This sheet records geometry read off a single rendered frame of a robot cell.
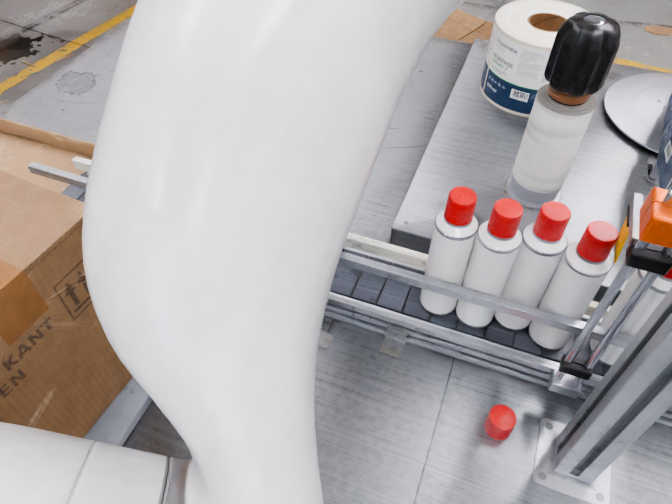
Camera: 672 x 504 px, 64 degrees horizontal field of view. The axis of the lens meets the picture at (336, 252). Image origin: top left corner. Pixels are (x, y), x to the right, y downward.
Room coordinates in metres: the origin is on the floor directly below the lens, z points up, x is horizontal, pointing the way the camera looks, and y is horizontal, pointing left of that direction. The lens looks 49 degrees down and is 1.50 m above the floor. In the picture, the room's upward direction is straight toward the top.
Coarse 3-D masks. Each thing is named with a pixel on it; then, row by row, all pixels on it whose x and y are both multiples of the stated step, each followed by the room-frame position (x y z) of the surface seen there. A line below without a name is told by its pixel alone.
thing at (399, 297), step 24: (72, 192) 0.69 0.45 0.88; (336, 288) 0.48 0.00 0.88; (360, 288) 0.48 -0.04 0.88; (384, 288) 0.48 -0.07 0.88; (408, 288) 0.48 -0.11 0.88; (408, 312) 0.44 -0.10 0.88; (480, 336) 0.40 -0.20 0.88; (504, 336) 0.40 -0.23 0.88; (528, 336) 0.40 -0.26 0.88; (576, 336) 0.40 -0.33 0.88; (552, 360) 0.36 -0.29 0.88
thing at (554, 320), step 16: (48, 176) 0.64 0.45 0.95; (64, 176) 0.63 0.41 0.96; (80, 176) 0.63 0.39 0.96; (352, 256) 0.47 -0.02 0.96; (368, 272) 0.45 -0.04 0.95; (384, 272) 0.45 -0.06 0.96; (400, 272) 0.44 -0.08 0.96; (432, 288) 0.42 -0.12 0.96; (448, 288) 0.42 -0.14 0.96; (464, 288) 0.42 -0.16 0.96; (480, 304) 0.40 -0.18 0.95; (496, 304) 0.39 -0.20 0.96; (512, 304) 0.39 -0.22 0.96; (544, 320) 0.37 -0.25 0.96; (560, 320) 0.37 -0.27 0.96; (576, 320) 0.37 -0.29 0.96; (592, 336) 0.35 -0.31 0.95; (624, 336) 0.35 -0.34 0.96
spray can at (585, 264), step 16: (592, 224) 0.41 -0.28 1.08; (608, 224) 0.41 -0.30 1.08; (592, 240) 0.39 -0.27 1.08; (608, 240) 0.39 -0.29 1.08; (576, 256) 0.40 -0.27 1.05; (592, 256) 0.39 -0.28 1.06; (608, 256) 0.40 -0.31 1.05; (560, 272) 0.40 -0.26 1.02; (576, 272) 0.38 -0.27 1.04; (592, 272) 0.38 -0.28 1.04; (608, 272) 0.38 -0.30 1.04; (560, 288) 0.39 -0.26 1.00; (576, 288) 0.38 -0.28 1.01; (592, 288) 0.38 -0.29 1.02; (544, 304) 0.40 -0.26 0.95; (560, 304) 0.38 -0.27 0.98; (576, 304) 0.38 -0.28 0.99; (544, 336) 0.38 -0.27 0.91; (560, 336) 0.38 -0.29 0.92
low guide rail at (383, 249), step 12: (84, 168) 0.72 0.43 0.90; (348, 240) 0.55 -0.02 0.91; (360, 240) 0.54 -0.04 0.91; (372, 240) 0.54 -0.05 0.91; (372, 252) 0.53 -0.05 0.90; (384, 252) 0.53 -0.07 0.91; (396, 252) 0.52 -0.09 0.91; (408, 252) 0.52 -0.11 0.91; (420, 264) 0.51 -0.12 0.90; (588, 312) 0.42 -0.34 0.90
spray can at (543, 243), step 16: (544, 208) 0.43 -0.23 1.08; (560, 208) 0.43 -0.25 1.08; (544, 224) 0.42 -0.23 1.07; (560, 224) 0.41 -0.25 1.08; (528, 240) 0.42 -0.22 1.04; (544, 240) 0.42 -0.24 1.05; (560, 240) 0.42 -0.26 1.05; (528, 256) 0.41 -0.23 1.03; (544, 256) 0.41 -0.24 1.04; (560, 256) 0.41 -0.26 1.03; (512, 272) 0.43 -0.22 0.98; (528, 272) 0.41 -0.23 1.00; (544, 272) 0.41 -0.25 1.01; (512, 288) 0.42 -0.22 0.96; (528, 288) 0.41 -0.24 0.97; (544, 288) 0.41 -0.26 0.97; (528, 304) 0.41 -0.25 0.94; (496, 320) 0.42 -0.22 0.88; (512, 320) 0.41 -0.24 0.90; (528, 320) 0.41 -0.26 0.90
